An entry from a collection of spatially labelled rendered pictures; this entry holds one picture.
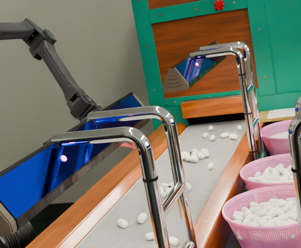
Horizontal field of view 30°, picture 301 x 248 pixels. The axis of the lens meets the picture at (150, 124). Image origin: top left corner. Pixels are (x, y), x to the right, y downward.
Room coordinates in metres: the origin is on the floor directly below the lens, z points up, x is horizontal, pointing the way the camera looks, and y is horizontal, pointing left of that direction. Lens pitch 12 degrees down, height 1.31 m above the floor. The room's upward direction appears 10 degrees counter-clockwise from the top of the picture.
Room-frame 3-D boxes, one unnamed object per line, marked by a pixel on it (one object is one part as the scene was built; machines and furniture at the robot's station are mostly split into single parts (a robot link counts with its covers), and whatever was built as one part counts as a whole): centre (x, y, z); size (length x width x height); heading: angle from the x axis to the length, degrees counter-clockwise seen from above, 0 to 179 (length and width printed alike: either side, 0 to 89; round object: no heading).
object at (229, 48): (1.90, -0.27, 0.90); 0.20 x 0.19 x 0.45; 160
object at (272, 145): (2.00, -0.52, 0.72); 0.27 x 0.27 x 0.10
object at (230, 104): (2.37, -0.29, 0.83); 0.30 x 0.06 x 0.07; 70
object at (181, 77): (1.93, -0.20, 1.08); 0.62 x 0.08 x 0.07; 160
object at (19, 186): (1.02, 0.14, 1.08); 0.62 x 0.08 x 0.07; 160
